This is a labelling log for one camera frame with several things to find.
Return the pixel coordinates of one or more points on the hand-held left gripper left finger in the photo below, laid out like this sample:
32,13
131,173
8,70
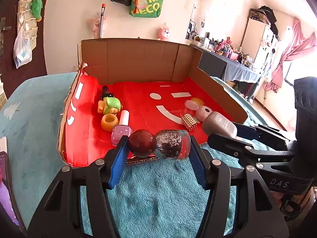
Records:
118,161

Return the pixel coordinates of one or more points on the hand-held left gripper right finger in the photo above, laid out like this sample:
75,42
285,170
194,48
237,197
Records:
198,161

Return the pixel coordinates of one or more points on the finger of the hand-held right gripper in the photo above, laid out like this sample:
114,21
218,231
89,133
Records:
246,132
230,146

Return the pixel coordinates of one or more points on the brown eye shadow case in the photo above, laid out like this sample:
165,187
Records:
218,125

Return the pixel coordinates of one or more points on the purple nail polish bottle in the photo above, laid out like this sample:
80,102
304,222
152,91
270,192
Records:
120,131

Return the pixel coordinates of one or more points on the amber round jar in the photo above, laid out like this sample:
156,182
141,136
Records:
109,125

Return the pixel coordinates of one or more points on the glitter bottle with red cap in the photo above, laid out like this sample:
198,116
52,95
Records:
153,143

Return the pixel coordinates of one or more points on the clear cup with gold studs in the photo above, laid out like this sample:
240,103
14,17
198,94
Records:
190,121

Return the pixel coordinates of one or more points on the pink round compact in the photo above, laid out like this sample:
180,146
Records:
203,112

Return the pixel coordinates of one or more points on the small orange lid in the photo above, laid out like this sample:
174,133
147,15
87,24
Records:
198,101

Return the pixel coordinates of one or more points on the yellow green toy figure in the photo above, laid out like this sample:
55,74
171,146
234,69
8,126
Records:
110,105

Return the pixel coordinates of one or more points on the black nail polish bottle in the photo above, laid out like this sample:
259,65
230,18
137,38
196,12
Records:
107,94

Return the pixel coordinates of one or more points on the cardboard box with red lining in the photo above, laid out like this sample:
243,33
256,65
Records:
143,62

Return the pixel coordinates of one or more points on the dresser with cosmetics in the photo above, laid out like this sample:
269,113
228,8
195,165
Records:
235,69

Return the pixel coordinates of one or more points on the pink curtain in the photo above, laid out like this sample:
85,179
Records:
287,57

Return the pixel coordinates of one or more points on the white wardrobe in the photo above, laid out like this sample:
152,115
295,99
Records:
255,39

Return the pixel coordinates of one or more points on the smartphone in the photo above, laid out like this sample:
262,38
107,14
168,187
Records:
7,193

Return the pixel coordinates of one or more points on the white flat stand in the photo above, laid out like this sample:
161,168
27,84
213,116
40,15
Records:
3,145

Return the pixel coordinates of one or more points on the pink plush toy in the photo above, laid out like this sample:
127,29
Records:
164,33
95,27

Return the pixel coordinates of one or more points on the orange tipped stick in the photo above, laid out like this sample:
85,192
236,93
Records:
102,19

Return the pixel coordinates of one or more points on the clear plastic bag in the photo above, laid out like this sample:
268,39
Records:
22,52

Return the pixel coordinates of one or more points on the green tote bag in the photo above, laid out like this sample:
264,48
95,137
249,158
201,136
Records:
151,5

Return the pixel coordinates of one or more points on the clear hanging organizer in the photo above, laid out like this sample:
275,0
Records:
26,17

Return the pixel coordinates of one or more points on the green plush toy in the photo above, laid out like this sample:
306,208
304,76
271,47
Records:
36,6

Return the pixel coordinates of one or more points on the dark wooden door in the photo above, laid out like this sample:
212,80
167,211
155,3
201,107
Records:
7,5

